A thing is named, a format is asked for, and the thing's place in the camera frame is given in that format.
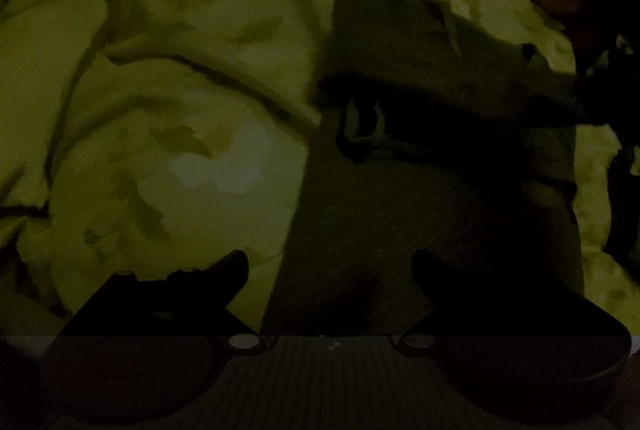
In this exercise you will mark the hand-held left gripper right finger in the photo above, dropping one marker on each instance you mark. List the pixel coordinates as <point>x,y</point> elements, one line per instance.
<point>432,270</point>

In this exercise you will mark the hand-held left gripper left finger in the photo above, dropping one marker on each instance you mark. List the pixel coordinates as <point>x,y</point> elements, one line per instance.
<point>227,270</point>

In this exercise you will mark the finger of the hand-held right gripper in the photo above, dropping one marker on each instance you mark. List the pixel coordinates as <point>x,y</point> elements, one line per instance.
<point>350,140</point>

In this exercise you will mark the dark dotted garment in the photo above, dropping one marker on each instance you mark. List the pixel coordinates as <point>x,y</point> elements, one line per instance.
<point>380,230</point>

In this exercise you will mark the leaf print white blanket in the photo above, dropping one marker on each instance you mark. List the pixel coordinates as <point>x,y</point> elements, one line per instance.
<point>165,110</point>

